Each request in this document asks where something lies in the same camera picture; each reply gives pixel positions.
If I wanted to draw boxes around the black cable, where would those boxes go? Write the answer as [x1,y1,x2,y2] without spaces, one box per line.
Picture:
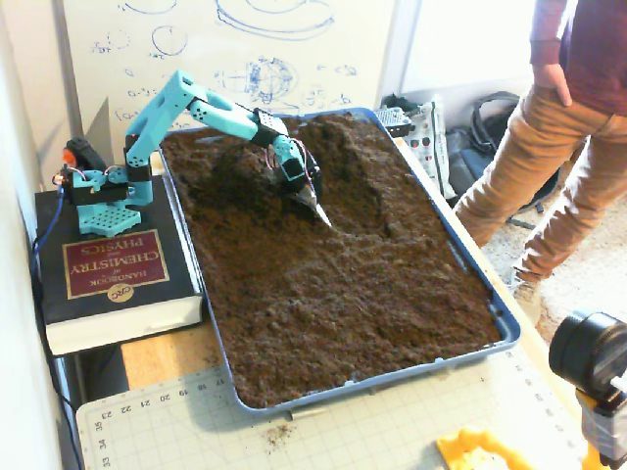
[28,273,84,470]

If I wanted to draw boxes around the black chemistry physics handbook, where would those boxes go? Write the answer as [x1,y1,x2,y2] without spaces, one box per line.
[33,174,206,357]

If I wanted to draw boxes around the whiteboard with blue sketches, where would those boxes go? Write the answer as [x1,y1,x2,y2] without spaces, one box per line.
[61,0,398,143]

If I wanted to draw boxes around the yellow plastic part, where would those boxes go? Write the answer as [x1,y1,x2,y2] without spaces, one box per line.
[435,427,543,470]

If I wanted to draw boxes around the pale green cutting mat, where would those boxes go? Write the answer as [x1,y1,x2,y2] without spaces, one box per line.
[75,342,589,470]

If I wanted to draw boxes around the blue plastic tray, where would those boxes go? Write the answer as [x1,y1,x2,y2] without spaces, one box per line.
[156,106,523,418]

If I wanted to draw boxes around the bare person hand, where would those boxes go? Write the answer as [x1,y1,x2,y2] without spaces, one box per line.
[532,62,574,108]

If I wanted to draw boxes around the white electronics box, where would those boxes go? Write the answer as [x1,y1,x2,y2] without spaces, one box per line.
[404,100,457,200]

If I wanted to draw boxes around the white shoe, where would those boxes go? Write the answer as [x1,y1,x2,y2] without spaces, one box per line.
[508,268,544,328]

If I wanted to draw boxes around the black orange clamp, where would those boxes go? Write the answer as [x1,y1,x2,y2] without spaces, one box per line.
[62,138,107,172]

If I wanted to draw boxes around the person in tan trousers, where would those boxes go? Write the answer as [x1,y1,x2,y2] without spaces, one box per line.
[453,0,627,285]

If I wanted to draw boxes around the brown soil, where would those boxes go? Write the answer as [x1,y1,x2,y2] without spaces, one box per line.
[160,111,504,410]

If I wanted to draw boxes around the black vented device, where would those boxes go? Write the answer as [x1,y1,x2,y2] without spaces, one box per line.
[374,106,415,138]

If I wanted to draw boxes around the blue cable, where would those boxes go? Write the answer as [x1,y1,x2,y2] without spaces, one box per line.
[28,188,68,295]

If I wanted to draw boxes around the maroon sleeved person forearm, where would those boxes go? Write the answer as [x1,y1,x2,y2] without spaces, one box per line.
[528,0,582,68]

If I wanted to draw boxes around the yellow grey lens stand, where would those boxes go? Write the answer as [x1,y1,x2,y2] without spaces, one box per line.
[573,381,627,470]

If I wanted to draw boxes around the spilled soil crumbs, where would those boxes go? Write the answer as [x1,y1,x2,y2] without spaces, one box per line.
[264,423,296,445]

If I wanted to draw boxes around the black backpack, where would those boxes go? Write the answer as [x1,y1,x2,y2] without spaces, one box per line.
[445,91,564,212]

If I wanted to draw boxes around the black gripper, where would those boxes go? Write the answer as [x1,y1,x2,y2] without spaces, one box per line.
[292,164,335,229]

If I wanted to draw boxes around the black camera lens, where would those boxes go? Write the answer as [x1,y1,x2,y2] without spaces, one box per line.
[548,309,627,393]

